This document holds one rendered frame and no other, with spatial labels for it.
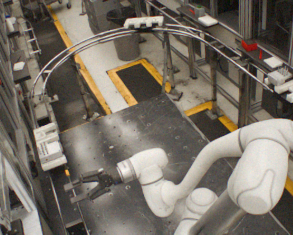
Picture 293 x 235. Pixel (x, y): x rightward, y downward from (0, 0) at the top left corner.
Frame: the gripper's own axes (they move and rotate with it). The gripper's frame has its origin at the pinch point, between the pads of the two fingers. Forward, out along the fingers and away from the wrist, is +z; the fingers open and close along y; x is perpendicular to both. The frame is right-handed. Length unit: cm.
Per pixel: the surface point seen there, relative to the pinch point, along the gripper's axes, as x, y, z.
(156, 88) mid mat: -198, -111, -113
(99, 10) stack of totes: -351, -62, -102
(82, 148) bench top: -74, -44, -11
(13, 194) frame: -25.3, -13.2, 29.6
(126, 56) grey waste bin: -278, -105, -107
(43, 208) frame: -36, -42, 23
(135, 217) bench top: -7, -44, -22
